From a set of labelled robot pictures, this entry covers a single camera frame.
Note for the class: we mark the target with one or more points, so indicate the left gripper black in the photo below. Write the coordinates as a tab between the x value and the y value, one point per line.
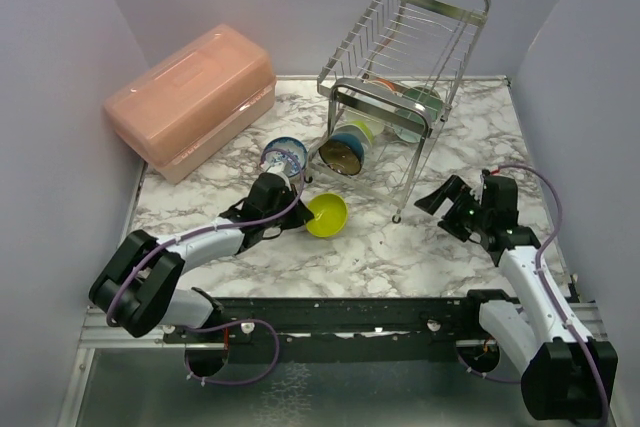
300	214

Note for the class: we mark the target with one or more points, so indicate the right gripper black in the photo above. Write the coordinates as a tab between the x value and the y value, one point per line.
459	194

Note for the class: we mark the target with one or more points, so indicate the yellow-green bottom bowl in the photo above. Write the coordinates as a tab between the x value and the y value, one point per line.
330	215

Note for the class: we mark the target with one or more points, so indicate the blue white patterned bowl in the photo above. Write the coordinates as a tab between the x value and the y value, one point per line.
288	151

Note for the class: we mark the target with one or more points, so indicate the dark teal beige bowl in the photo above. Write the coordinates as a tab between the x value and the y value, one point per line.
344	153

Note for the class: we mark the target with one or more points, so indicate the mint green brown-rimmed bowl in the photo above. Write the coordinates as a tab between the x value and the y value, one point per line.
426	97

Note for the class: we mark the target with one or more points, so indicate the white grey bottom bowl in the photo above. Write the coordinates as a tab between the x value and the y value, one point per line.
376	127

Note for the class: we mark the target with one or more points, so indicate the lime green white bowl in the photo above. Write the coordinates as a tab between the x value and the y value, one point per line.
361	131

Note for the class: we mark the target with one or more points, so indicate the white orange bowl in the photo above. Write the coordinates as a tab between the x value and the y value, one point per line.
384	84

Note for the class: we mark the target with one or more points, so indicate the stainless steel dish rack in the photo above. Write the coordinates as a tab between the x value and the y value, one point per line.
411	43

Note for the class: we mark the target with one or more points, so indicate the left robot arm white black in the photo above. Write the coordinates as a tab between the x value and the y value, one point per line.
137	289

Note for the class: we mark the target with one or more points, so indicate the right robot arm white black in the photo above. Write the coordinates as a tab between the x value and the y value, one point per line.
565	372

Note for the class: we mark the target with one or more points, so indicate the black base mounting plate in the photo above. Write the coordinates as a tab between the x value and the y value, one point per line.
338	330

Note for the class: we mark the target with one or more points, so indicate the pink plastic storage box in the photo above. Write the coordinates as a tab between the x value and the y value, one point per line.
189	106

